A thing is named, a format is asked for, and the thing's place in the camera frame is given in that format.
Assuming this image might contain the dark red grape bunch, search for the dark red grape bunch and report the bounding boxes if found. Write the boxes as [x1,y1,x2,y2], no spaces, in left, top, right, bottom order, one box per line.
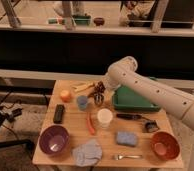
[94,81,105,93]

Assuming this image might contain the orange fruit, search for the orange fruit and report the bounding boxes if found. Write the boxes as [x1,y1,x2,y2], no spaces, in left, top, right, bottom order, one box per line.
[60,90,72,102]

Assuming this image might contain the purple bowl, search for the purple bowl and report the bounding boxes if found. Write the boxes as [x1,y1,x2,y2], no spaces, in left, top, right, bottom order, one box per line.
[39,125,69,156]

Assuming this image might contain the yellow banana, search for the yellow banana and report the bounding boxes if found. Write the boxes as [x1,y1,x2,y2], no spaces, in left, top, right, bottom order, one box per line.
[72,82,94,92]

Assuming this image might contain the black remote control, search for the black remote control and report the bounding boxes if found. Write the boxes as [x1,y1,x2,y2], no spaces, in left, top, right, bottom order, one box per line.
[53,104,65,124]

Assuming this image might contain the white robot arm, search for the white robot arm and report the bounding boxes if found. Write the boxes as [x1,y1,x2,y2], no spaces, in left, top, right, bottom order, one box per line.
[103,56,194,171]

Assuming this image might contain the blue sponge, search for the blue sponge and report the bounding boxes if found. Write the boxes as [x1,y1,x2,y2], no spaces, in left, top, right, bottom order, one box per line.
[116,131,138,147]

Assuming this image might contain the blue plastic cup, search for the blue plastic cup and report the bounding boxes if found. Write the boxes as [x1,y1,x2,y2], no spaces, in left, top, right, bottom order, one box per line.
[76,95,88,110]

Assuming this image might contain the grey blue cloth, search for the grey blue cloth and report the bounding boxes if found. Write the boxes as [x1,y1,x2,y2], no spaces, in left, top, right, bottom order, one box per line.
[72,139,102,167]

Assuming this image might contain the wooden table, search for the wooden table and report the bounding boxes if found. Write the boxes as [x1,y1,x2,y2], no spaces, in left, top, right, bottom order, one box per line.
[33,80,184,169]

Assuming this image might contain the dark red bowl on shelf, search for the dark red bowl on shelf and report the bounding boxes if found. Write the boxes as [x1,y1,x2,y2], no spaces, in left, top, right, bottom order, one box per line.
[93,17,105,26]

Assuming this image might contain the small metal cup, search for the small metal cup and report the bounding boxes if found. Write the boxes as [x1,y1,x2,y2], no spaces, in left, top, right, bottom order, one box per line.
[94,93,104,106]

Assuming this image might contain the white paper cup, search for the white paper cup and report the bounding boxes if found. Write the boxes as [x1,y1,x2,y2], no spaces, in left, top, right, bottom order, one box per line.
[97,108,113,128]

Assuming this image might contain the green plastic tray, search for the green plastic tray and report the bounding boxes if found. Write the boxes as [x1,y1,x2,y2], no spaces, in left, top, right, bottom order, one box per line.
[111,76,162,112]

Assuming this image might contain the green box on shelf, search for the green box on shelf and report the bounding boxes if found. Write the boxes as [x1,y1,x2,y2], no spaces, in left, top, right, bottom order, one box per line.
[73,15,91,26]

